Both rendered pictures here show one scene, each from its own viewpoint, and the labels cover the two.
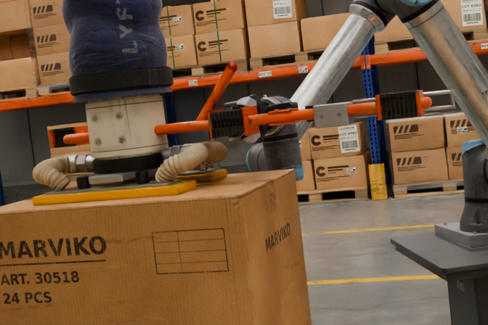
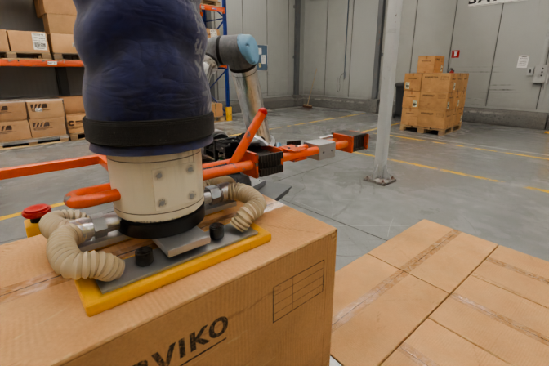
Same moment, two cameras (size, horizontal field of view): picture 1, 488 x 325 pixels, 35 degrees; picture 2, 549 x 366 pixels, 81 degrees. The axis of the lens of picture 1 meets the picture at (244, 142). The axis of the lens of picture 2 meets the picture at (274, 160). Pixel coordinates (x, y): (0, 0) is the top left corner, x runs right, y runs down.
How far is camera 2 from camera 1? 138 cm
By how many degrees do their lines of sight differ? 59
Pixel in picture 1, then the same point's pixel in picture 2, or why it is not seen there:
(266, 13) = not seen: outside the picture
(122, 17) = (198, 51)
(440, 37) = (256, 85)
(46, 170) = (95, 258)
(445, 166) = (29, 131)
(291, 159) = not seen: hidden behind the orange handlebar
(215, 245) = (317, 275)
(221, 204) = (325, 241)
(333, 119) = (328, 153)
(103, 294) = not seen: outside the picture
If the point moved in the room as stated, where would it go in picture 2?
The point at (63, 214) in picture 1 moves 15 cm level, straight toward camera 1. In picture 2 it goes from (177, 313) to (271, 336)
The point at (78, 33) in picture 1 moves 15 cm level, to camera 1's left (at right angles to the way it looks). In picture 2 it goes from (145, 62) to (30, 60)
